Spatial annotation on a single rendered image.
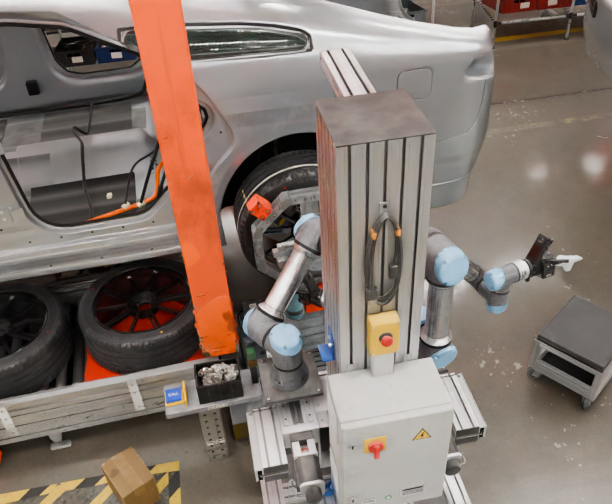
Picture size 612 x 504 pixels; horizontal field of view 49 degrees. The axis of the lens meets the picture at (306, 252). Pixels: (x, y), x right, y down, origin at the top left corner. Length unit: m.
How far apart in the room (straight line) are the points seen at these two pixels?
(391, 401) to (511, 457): 1.53
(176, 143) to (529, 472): 2.20
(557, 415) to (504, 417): 0.27
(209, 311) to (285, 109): 0.95
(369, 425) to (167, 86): 1.28
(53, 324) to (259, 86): 1.57
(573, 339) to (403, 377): 1.63
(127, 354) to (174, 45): 1.64
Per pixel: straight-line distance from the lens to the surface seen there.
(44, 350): 3.52
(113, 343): 3.39
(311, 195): 3.05
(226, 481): 3.39
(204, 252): 2.76
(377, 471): 2.20
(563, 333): 3.62
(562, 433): 3.65
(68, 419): 3.55
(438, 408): 2.05
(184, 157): 2.51
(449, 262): 2.18
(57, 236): 3.38
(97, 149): 4.04
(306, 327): 3.66
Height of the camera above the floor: 2.83
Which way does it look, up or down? 39 degrees down
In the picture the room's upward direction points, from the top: 4 degrees counter-clockwise
